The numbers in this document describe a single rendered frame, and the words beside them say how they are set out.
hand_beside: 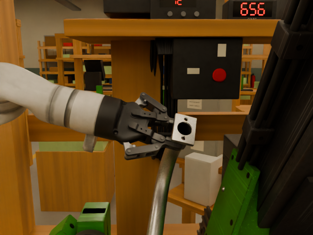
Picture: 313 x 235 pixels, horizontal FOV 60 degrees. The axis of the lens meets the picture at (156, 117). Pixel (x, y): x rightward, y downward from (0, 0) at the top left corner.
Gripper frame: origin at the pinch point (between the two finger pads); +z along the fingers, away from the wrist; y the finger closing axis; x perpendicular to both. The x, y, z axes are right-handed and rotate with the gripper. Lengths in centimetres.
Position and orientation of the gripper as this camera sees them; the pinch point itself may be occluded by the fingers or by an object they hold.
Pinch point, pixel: (176, 134)
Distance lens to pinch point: 49.5
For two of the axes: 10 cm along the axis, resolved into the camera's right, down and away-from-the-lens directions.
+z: 9.7, 2.4, 0.7
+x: -1.9, 5.1, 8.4
